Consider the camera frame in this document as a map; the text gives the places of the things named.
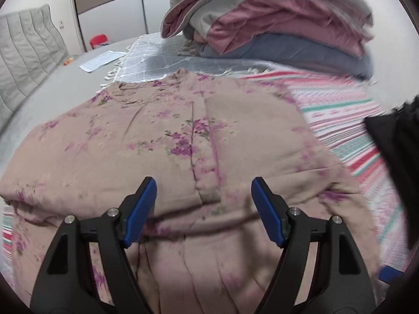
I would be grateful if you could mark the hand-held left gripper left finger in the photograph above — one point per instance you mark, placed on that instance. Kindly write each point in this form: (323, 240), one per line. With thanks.
(140, 212)

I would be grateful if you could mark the sliding door wardrobe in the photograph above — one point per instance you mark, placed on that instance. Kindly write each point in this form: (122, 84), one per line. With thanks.
(108, 3)

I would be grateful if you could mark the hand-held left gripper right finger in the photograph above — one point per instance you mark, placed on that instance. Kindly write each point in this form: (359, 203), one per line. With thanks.
(266, 211)

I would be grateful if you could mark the white and blue printed sheet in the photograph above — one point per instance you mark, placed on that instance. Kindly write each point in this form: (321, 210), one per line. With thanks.
(100, 60)

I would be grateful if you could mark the striped pink and teal blanket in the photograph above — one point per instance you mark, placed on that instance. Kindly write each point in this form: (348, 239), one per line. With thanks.
(340, 117)

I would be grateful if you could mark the blue folded blanket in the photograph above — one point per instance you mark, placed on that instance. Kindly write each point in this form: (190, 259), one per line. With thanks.
(294, 52)

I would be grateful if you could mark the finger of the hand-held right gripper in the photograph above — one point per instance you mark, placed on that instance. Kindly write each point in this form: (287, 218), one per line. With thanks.
(391, 274)

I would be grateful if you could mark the red plastic stool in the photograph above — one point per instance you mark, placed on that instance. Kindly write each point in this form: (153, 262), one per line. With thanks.
(98, 40)

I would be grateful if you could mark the small orange object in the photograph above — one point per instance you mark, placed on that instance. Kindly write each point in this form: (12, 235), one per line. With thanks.
(67, 61)

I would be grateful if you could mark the pile of folded blankets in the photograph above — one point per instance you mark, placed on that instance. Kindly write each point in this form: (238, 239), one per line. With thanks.
(278, 23)

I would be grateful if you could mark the pink floral padded garment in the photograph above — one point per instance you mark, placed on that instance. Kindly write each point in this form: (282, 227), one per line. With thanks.
(124, 150)

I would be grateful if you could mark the grey quilted headboard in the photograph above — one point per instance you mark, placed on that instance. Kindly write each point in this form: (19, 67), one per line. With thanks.
(23, 49)

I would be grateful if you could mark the grey bed sheet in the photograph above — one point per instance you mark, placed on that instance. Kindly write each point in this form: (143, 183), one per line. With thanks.
(55, 95)

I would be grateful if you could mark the grey checked fringed throw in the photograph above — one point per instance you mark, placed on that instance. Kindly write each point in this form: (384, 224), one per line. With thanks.
(157, 62)

